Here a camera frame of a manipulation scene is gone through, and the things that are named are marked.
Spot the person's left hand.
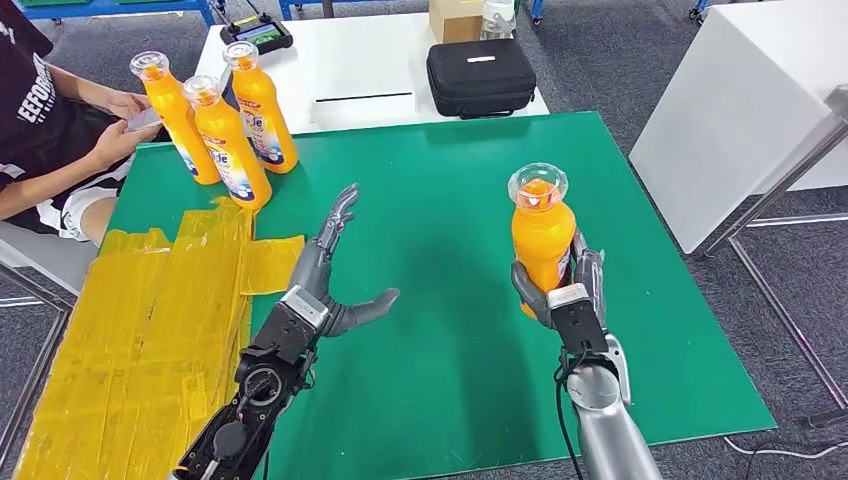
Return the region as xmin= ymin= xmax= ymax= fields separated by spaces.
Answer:
xmin=104 ymin=89 xmax=152 ymax=122

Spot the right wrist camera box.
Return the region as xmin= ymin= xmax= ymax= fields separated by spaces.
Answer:
xmin=546 ymin=282 xmax=611 ymax=357

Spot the brown cardboard box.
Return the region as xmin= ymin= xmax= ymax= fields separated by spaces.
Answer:
xmin=428 ymin=0 xmax=486 ymax=44

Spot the clear plastic jar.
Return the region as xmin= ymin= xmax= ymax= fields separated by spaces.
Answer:
xmin=478 ymin=0 xmax=517 ymax=41

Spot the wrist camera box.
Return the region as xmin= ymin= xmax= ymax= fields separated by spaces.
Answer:
xmin=546 ymin=282 xmax=611 ymax=357
xmin=248 ymin=284 xmax=331 ymax=366

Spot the white smartphone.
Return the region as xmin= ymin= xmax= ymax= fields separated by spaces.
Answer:
xmin=125 ymin=107 xmax=164 ymax=132

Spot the black zip carry case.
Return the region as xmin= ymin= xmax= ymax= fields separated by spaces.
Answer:
xmin=425 ymin=37 xmax=539 ymax=121

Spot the person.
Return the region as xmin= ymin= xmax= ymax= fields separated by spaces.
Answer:
xmin=0 ymin=19 xmax=167 ymax=246

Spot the black remote controller with screen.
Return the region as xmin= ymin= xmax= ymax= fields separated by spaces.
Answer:
xmin=219 ymin=13 xmax=295 ymax=56

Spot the yellow taped cardboard sheet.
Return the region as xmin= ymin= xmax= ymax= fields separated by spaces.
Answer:
xmin=13 ymin=197 xmax=306 ymax=480

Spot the white table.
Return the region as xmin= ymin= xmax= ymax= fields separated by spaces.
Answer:
xmin=192 ymin=11 xmax=550 ymax=144

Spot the white floor cable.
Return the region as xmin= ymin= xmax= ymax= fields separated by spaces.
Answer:
xmin=720 ymin=433 xmax=848 ymax=460

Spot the blue metal rack frame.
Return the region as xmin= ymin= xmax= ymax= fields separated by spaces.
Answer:
xmin=13 ymin=0 xmax=217 ymax=26

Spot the person's right hand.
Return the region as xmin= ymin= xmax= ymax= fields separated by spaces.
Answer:
xmin=87 ymin=119 xmax=162 ymax=172

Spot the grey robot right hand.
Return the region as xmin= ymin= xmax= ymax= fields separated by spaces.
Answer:
xmin=511 ymin=230 xmax=607 ymax=329

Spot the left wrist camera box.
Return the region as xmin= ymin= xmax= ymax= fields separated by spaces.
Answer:
xmin=248 ymin=284 xmax=331 ymax=366

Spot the orange detergent bottle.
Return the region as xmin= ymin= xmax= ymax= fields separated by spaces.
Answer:
xmin=182 ymin=74 xmax=274 ymax=211
xmin=221 ymin=40 xmax=300 ymax=176
xmin=129 ymin=50 xmax=223 ymax=187
xmin=507 ymin=162 xmax=578 ymax=321

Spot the metal stand frame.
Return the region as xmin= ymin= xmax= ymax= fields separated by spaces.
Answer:
xmin=692 ymin=82 xmax=848 ymax=429

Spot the green table mat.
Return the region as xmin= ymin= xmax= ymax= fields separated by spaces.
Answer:
xmin=105 ymin=110 xmax=778 ymax=480

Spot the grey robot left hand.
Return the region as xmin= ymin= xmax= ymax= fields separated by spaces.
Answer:
xmin=286 ymin=184 xmax=401 ymax=338

